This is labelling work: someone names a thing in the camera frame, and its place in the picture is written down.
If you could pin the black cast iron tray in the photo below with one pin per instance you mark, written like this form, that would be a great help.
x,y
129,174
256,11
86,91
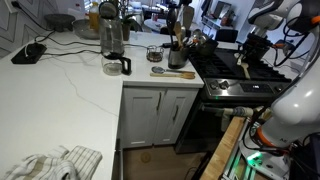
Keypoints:
x,y
230,70

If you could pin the black pan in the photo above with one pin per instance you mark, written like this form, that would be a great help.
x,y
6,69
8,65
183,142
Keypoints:
x,y
207,46

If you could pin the striped dish towel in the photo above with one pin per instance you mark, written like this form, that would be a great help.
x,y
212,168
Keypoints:
x,y
56,165

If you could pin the beige spatula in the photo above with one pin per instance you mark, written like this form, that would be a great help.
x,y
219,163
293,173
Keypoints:
x,y
188,15

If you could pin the dark plant pot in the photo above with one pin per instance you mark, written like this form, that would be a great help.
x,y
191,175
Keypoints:
x,y
126,31

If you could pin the orange juice bottle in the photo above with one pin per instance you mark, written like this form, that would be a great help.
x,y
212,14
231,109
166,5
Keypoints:
x,y
94,16

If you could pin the metal ladle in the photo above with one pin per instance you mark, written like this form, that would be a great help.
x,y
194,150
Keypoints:
x,y
196,34

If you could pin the dark stone bowl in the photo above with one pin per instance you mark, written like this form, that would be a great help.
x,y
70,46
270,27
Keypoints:
x,y
60,20

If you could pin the white cabinet door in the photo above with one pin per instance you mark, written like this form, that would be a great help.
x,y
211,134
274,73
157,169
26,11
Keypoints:
x,y
141,116
175,116

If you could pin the orange black device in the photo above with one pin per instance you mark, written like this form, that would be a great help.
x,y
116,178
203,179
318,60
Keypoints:
x,y
278,45

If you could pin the red can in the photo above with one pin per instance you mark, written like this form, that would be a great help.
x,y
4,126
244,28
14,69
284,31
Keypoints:
x,y
154,16

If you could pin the aluminium robot stand frame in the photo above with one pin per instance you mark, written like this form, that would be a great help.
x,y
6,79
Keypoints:
x,y
233,166

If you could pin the brown wooden cooking spoon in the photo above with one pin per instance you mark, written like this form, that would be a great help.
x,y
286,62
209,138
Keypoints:
x,y
178,31

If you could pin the metal utensil holder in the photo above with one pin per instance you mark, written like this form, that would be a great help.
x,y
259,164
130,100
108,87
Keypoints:
x,y
176,58

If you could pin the small glass jar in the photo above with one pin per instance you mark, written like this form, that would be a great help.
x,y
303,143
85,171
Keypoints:
x,y
155,55

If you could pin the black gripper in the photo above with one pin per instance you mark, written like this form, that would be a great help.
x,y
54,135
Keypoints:
x,y
256,45

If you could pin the beige rolled cloth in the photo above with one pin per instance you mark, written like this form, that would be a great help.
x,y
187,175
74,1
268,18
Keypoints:
x,y
243,111

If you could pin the white shelf unit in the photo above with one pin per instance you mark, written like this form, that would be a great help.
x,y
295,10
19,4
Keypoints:
x,y
216,20

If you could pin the flat wooden spatula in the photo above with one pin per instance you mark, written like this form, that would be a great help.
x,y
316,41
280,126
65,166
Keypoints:
x,y
170,75

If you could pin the black ladle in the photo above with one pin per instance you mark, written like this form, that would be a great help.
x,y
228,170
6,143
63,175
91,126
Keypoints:
x,y
171,18

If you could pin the tall glass jar black lid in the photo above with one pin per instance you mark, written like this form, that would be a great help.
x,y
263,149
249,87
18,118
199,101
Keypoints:
x,y
111,36

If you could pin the metal spoon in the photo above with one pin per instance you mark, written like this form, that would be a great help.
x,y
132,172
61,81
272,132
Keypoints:
x,y
157,69

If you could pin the flat black box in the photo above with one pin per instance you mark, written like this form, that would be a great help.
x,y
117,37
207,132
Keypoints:
x,y
28,55

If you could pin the black stove range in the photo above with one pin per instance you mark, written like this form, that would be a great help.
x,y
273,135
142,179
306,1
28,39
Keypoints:
x,y
246,88

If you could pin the round white table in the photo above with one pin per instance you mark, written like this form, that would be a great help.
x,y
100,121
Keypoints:
x,y
155,24

